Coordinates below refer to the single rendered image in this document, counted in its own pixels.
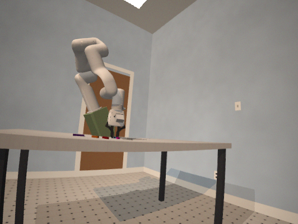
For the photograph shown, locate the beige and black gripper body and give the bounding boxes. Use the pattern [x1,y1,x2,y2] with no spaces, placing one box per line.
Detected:
[108,109,124,127]

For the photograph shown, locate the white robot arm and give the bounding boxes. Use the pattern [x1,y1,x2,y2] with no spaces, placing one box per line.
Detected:
[72,38,125,114]

